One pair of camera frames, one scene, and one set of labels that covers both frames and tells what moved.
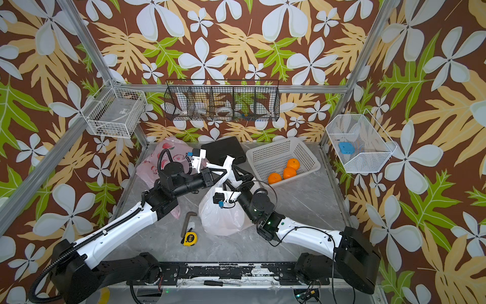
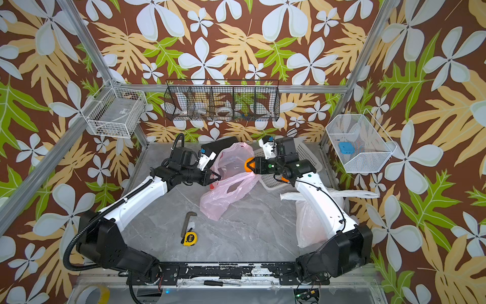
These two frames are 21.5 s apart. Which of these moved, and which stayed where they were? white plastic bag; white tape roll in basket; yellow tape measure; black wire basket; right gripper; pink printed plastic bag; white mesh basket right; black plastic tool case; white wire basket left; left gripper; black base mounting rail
Moved: white plastic bag; right gripper; pink printed plastic bag
Stayed: white tape roll in basket; black base mounting rail; white wire basket left; black plastic tool case; yellow tape measure; left gripper; black wire basket; white mesh basket right
